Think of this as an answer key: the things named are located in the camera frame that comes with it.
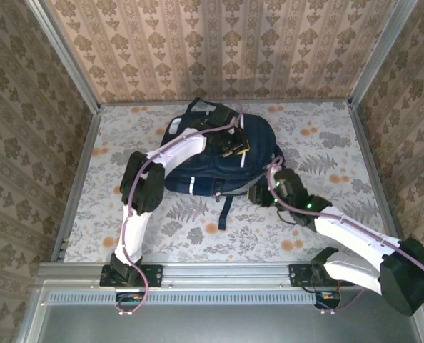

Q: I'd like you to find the navy blue backpack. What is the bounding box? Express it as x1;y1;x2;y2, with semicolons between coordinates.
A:
163;98;286;232

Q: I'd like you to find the grey metal tray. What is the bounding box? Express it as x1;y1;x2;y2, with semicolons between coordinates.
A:
17;282;424;343

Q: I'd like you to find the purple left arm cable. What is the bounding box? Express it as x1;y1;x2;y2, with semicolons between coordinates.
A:
115;101;247;316

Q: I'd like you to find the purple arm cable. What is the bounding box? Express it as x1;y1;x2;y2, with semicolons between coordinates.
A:
115;101;247;316
267;159;424;316

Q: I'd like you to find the aluminium back rail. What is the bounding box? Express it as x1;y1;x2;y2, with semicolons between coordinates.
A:
97;99;354;107

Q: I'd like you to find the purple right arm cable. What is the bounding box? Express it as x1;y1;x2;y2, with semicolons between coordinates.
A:
267;159;424;316

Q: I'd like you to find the aluminium front frame rail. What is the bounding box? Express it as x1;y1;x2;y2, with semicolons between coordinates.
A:
36;262;422;287

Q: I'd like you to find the aluminium right side rail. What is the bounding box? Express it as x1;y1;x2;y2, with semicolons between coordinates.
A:
348;103;398;239

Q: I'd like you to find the slotted grey cable duct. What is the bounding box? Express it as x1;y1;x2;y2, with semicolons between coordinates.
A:
47;291;318;305

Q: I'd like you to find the aluminium left side rail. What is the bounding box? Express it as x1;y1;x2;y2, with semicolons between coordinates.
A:
50;109;102;264

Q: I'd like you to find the aluminium right corner post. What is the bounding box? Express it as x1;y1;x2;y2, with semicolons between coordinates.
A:
348;0;420;108

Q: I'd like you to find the aluminium corner post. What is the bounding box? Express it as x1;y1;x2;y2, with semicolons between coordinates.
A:
348;0;420;108
26;0;101;114

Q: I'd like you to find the aluminium left corner post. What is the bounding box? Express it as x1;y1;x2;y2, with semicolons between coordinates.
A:
26;0;101;114

